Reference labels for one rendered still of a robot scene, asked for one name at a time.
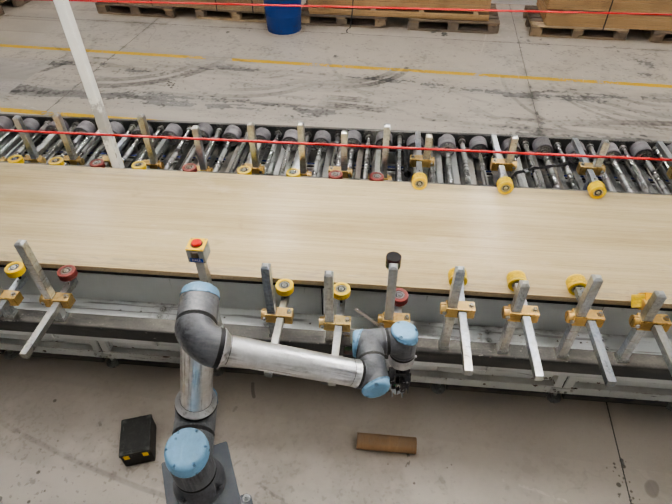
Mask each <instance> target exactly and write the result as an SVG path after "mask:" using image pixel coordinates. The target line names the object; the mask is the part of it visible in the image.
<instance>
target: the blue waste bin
mask: <svg viewBox="0 0 672 504"><path fill-rule="evenodd" d="M263 1H264V4H284V5H301V0H263ZM264 8H265V15H266V21H267V28H268V31H269V32H270V33H273V34H277V35H289V34H294V33H297V32H299V31H300V30H301V7H291V6H264Z"/></svg>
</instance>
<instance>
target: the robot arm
mask: <svg viewBox="0 0 672 504"><path fill-rule="evenodd" d="M179 297H180V299H179V305H178V310H177V316H176V322H175V326H174V330H175V336H176V339H177V341H178V343H179V345H180V391H179V392H178V394H177V395H176V398H175V418H174V425H173V432H172V436H171V437H170V438H169V440H168V441H167V443H166V445H165V449H164V458H165V463H166V466H167V468H168V470H169V471H170V473H171V475H172V477H173V479H174V481H173V491H174V494H175V497H176V498H177V500H178V501H179V503H180V504H211V503H213V502H214V501H215V500H216V499H217V498H218V497H219V496H220V494H221V493H222V491H223V489H224V486H225V481H226V476H225V471H224V468H223V466H222V465H221V463H220V462H219V461H218V460H217V459H215V458H214V457H213V447H214V436H215V424H216V413H217V404H218V397H217V392H216V390H215V389H214V388H213V374H214V368H215V369H218V368H219V367H221V366H222V365H230V366H235V367H241V368H247V369H252V370H258V371H264V372H270V373H275V374H281V375H287V376H292V377H298V378H304V379H309V380H315V381H321V382H327V383H332V384H338V385H344V386H349V387H352V388H356V389H361V392H362V394H363V395H364V396H365V397H367V398H376V397H380V396H382V395H384V394H386V393H387V392H389V390H390V389H391V391H392V397H393V393H394V394H395V395H398V394H400V393H401V398H403V393H405V391H406V390H407V394H408V391H409V383H410V381H411V373H409V372H410V368H411V367H412V366H413V364H414V359H415V358H417V356H416V355H415V353H416V346H417V342H418V331H417V329H416V327H415V326H414V325H413V324H411V323H410V322H407V321H398V322H395V323H394V324H393V325H392V326H391V328H375V329H361V330H355V331H354V332H353V335H352V353H353V357H355V358H357V359H352V358H347V357H342V356H337V355H332V354H327V353H322V352H317V351H312V350H307V349H302V348H296V347H291V346H286V345H281V344H276V343H271V342H266V341H261V340H256V339H251V338H246V337H240V336H235V335H231V334H230V333H229V331H228V330H227V328H223V327H219V326H217V323H218V309H219V300H220V293H219V290H218V289H217V288H216V287H215V286H213V285H212V284H210V283H207V282H202V281H196V282H191V283H189V284H186V285H185V286H184V287H183V288H182V290H181V293H180V295H179ZM385 355H389V356H388V361H389V364H390V365H391V367H389V371H388V370H387V365H386V360H385ZM396 393H397V394H396Z"/></svg>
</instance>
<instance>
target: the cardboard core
mask: <svg viewBox="0 0 672 504"><path fill-rule="evenodd" d="M356 449H362V450H373V451H385V452H396V453H407V454H416V450H417V438H416V437H405V436H393V435H381V434H370V433H358V432H357V447H356Z"/></svg>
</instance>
